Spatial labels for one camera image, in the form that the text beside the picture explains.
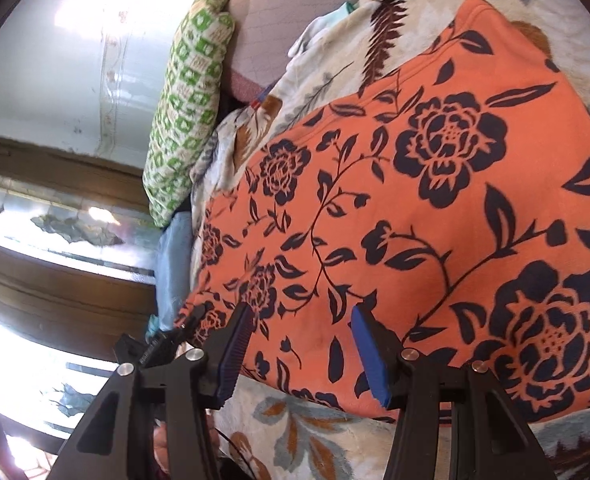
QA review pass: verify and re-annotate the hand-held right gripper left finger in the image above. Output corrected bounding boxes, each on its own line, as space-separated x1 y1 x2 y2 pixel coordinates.
57 301 256 480

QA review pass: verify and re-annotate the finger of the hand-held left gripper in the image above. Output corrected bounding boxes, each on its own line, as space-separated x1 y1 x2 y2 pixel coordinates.
172 302 208 346

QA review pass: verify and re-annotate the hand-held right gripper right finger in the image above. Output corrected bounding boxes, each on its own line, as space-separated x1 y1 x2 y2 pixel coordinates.
350 305 558 480

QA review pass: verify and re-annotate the orange floral garment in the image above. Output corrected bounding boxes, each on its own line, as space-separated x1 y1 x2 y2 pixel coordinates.
177 0 590 426

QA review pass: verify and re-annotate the light blue cloth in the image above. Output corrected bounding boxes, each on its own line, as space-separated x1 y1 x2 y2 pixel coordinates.
155 215 198 333

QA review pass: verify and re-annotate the leaf print blanket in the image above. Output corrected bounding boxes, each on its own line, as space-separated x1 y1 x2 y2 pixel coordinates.
190 0 590 480

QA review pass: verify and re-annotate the wooden door with stained glass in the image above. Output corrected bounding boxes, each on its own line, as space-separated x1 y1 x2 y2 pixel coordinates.
0 132 176 480

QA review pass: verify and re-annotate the green checkered pillow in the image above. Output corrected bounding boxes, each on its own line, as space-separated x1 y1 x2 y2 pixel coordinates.
142 0 241 228

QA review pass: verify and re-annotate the pink mattress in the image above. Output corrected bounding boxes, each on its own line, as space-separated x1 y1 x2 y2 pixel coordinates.
225 0 391 106

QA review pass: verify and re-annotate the white and teal small garment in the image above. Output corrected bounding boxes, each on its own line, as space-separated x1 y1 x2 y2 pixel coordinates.
289 2 358 58

